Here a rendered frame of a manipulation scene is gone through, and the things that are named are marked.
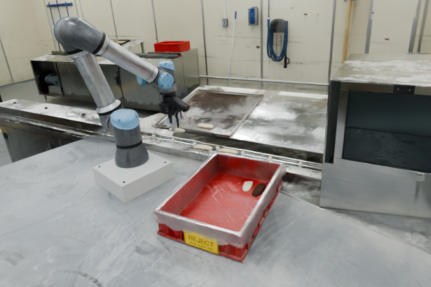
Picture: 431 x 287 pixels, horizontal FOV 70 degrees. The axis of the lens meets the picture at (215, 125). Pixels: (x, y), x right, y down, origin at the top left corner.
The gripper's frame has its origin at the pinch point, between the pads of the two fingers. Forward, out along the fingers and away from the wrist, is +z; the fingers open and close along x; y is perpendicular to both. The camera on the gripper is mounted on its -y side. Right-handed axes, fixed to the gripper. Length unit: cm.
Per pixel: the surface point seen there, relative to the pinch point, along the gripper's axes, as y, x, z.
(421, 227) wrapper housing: -112, 23, 9
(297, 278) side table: -82, 58, 11
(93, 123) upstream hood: 55, 10, 2
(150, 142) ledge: 12.7, 8.3, 7.6
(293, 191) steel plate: -69, 16, 12
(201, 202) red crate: -39, 39, 11
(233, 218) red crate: -54, 42, 11
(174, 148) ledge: -4.1, 9.2, 7.5
